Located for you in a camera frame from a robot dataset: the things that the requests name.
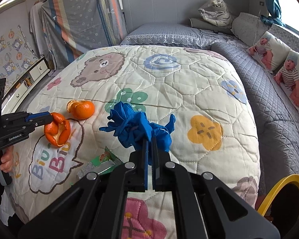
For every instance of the baby print pillow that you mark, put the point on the baby print pillow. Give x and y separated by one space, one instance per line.
292 79
266 51

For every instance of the dark grey pillow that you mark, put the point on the dark grey pillow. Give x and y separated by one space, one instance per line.
201 25

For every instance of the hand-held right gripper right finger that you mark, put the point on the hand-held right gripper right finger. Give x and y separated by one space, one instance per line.
155 169

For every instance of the blue curtain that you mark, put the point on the blue curtain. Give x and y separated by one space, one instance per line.
271 0

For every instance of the yellow-rimmed trash bin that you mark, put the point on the yellow-rimmed trash bin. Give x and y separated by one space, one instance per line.
286 196

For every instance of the blue rubber glove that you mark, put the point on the blue rubber glove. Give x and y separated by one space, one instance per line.
129 122

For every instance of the striped hanging bed sheet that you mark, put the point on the striped hanging bed sheet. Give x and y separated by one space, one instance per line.
84 17

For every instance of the grey quilted bedspread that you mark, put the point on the grey quilted bedspread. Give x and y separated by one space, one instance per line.
269 99

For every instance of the white hanging cloth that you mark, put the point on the white hanging cloth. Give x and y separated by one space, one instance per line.
37 27

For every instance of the half-peeled mandarin orange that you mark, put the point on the half-peeled mandarin orange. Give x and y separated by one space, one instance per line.
84 109

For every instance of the tiger plush in plastic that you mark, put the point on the tiger plush in plastic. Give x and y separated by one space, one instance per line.
218 11

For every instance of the person's left hand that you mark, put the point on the person's left hand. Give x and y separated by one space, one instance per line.
8 159

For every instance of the green and silver snack wrapper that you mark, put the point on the green and silver snack wrapper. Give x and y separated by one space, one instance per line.
99 165

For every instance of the white cabinet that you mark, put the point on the white cabinet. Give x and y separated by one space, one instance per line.
37 71

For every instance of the cartoon printed wall cloth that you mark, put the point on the cartoon printed wall cloth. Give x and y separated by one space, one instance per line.
7 52

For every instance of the grey lace-trimmed sheet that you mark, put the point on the grey lace-trimmed sheet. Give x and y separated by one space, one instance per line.
164 33

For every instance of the window blind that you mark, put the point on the window blind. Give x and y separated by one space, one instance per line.
11 1

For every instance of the orange peel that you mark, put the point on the orange peel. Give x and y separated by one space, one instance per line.
57 139

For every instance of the light grey pillow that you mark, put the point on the light grey pillow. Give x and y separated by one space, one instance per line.
249 27

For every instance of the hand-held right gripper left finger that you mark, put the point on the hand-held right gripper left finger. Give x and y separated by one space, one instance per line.
145 169

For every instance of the grey patterned cushion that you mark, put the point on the grey patterned cushion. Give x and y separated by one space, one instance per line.
292 38

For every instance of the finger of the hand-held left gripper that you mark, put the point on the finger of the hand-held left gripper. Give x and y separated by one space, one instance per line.
38 117
41 124

